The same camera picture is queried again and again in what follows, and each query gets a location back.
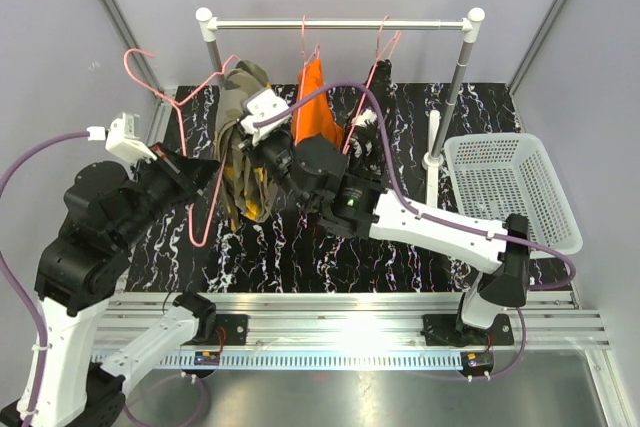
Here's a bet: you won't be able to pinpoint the white and silver clothes rack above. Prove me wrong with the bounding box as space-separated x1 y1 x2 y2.
195 7 486 207

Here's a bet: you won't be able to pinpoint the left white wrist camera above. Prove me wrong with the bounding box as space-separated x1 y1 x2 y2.
86 112 157 165

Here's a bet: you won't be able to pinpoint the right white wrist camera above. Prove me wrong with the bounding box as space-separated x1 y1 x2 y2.
240 88 291 146

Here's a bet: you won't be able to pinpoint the black and white trousers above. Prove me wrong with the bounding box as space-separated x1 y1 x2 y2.
348 59 396 182

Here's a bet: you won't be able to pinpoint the aluminium mounting rail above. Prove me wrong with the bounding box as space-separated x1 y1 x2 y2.
92 291 614 371

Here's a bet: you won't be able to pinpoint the orange trousers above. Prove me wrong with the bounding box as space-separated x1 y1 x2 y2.
292 59 344 148

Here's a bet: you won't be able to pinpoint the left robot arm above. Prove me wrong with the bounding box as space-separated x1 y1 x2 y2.
1 143 220 426

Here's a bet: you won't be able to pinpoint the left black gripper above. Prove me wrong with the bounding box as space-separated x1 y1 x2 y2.
113 140 222 250

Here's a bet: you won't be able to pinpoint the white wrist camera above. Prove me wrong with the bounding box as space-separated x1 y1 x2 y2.
86 112 157 165
240 88 291 146

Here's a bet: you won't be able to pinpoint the pink wire hanger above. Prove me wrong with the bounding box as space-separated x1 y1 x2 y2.
342 15 402 154
122 48 240 248
292 17 322 145

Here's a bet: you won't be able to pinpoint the white plastic basket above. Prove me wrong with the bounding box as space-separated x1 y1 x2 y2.
444 132 583 255

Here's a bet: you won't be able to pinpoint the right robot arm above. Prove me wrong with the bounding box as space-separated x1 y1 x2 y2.
239 128 530 347

